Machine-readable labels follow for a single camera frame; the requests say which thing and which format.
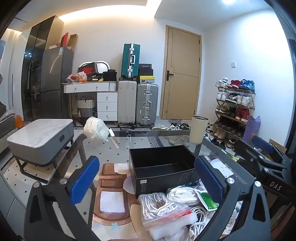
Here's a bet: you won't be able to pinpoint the plate of fruit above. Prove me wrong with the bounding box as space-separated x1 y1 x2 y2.
67 72 88 83

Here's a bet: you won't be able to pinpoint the white desk with drawers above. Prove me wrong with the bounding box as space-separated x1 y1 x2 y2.
63 81 118 122

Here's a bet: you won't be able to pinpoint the oval white mirror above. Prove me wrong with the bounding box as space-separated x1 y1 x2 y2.
80 61 110 75

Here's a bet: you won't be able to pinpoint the black and white sneakers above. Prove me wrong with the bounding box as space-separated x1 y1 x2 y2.
170 123 191 130

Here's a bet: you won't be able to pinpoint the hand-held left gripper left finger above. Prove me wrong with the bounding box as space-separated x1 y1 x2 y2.
24 156 109 241

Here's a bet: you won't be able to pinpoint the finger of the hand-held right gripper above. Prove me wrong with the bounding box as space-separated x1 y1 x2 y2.
233 139 287 179
252 136 292 164

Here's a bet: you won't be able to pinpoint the large plastic bag of rope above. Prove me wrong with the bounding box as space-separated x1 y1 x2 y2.
83 116 109 142

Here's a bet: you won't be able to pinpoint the grey marble coffee table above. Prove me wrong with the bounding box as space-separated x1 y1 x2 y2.
7 119 75 176

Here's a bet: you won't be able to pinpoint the purple rolled mat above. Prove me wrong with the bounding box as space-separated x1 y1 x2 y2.
241 116 261 144

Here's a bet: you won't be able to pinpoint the silver suitcase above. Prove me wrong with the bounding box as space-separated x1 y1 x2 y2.
135 83 159 128

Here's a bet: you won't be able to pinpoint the open cardboard box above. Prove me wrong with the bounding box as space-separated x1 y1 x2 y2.
268 138 287 154

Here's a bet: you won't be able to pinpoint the flat cardboard box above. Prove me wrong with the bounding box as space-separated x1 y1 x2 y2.
69 34 78 50

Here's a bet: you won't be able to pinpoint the woven laundry basket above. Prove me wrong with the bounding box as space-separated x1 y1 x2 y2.
76 97 96 118

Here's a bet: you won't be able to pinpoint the white suitcase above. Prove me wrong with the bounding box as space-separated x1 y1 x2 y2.
117 79 137 128

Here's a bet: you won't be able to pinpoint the black bag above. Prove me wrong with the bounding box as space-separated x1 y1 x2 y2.
102 69 117 81

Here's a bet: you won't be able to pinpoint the grey sofa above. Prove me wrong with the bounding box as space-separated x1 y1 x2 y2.
0 100 15 153

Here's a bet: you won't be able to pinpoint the dark glass cabinet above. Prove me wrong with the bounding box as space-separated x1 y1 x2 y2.
21 15 64 121

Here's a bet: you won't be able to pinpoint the black cardboard box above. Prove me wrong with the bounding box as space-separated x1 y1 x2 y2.
129 145 200 196

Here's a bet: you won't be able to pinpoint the white foam sheet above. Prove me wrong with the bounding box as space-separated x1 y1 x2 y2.
148 213 197 241

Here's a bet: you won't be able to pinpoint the white papers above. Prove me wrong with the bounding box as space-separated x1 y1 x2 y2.
208 156 235 179

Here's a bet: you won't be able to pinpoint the collection of assorted shoes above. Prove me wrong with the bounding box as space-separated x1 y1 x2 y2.
215 77 255 149

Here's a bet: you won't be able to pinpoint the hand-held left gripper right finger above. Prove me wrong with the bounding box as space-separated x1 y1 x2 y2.
194 156 275 241

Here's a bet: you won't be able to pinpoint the zip bag of white rope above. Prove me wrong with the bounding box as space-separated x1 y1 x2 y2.
137 192 192 229

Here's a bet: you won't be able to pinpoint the teal suitcase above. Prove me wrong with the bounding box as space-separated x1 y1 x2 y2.
121 43 141 80

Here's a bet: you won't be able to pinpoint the red and black shoebox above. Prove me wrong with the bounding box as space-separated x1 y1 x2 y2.
78 62 97 78

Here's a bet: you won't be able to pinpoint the black gift box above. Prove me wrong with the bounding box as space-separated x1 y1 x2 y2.
138 63 153 76

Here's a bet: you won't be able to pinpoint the red paper bag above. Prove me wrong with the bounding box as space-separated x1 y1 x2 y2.
61 32 70 48

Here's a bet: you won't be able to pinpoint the green packet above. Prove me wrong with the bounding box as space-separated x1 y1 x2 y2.
200 191 219 210

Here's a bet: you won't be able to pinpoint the cream cylindrical tumbler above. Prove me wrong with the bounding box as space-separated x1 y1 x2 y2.
189 115 209 145

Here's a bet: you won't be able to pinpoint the grey low cabinet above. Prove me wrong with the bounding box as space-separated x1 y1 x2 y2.
0 171 30 241

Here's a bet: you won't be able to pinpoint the white cable bundle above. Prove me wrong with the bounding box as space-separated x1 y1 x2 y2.
188 206 216 241

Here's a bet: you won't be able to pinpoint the beige wooden door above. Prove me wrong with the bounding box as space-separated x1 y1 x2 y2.
159 25 201 120

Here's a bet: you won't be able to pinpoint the wooden shoe rack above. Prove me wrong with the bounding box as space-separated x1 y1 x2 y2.
214 77 257 149

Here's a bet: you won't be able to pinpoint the grey refrigerator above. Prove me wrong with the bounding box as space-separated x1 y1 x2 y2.
39 46 74 121

